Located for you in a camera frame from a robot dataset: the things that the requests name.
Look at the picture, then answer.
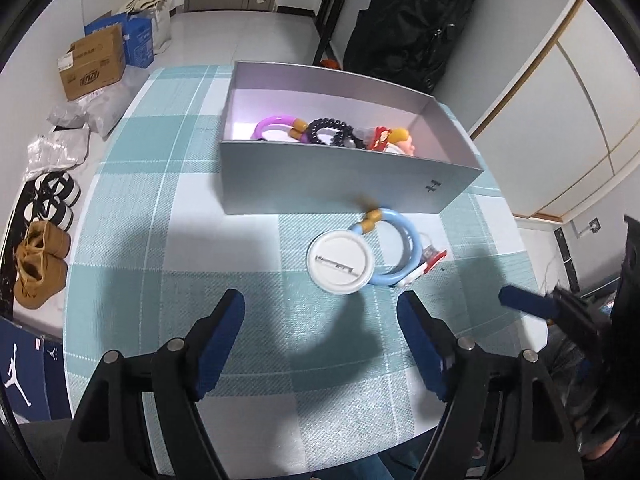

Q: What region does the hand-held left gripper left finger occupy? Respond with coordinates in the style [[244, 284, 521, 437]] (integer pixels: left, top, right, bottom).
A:
[[57, 288, 246, 480]]

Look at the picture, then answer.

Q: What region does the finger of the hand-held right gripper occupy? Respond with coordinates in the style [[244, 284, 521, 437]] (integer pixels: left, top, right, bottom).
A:
[[499, 284, 609, 344]]

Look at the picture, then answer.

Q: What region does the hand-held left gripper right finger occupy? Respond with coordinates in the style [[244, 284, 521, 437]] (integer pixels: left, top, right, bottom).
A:
[[396, 290, 586, 480]]

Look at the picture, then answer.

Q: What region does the red and white ornament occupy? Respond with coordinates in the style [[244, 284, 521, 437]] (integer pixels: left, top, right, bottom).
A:
[[400, 245, 447, 288]]

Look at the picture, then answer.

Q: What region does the light blue bracelet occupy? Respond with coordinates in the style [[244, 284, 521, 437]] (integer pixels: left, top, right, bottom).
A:
[[348, 206, 421, 288]]

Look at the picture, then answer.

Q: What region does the white round badge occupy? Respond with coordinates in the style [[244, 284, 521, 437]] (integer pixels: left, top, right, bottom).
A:
[[306, 230, 373, 295]]

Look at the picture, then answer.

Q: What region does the grey cardboard box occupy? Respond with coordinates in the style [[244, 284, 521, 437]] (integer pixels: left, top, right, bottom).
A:
[[219, 60, 485, 216]]

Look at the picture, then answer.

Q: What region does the pink pig toy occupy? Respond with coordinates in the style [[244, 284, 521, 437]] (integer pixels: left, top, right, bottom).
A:
[[389, 129, 417, 157]]

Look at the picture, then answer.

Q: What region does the purple bracelet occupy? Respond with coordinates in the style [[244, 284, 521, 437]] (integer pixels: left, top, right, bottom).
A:
[[252, 116, 307, 144]]

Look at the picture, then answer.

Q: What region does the black coil hair tie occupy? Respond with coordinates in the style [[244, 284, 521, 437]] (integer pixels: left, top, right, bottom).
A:
[[306, 117, 357, 149]]

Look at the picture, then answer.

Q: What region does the person's right hand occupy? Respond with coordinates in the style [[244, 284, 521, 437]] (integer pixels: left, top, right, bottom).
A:
[[580, 432, 631, 462]]

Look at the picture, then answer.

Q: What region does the teal checked tablecloth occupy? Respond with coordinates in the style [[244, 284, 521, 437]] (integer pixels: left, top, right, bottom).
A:
[[62, 65, 548, 471]]

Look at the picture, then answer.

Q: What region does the white wardrobe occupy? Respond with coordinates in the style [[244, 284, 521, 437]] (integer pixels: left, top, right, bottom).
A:
[[467, 0, 640, 221]]

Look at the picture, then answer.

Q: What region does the brown boot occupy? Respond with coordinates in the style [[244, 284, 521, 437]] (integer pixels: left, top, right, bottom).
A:
[[20, 220, 71, 263], [14, 247, 68, 309]]

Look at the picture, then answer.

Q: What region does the blue shoebox with white figure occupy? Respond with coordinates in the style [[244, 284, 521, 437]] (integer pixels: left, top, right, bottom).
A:
[[0, 315, 73, 426]]

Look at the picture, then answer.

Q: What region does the black and white shoe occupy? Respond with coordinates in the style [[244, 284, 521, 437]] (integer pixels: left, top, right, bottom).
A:
[[22, 195, 75, 229], [27, 171, 82, 207]]

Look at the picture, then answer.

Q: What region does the clear plastic bag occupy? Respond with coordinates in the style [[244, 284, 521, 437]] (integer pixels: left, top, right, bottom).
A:
[[25, 130, 91, 181], [47, 67, 151, 140]]

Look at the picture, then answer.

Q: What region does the black backpack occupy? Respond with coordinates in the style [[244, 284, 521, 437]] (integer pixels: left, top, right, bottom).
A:
[[342, 0, 483, 96]]

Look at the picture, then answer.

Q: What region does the brown cardboard box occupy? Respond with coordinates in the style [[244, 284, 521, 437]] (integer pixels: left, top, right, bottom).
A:
[[57, 25, 126, 102]]

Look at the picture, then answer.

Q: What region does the blue cardboard box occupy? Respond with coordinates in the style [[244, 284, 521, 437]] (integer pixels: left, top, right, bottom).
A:
[[84, 10, 153, 68]]

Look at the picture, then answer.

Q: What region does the white cloth bag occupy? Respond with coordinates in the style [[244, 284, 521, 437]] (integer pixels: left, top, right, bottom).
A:
[[122, 0, 173, 56]]

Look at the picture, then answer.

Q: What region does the black coat rack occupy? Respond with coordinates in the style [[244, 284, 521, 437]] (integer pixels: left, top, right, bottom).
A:
[[314, 0, 362, 68]]

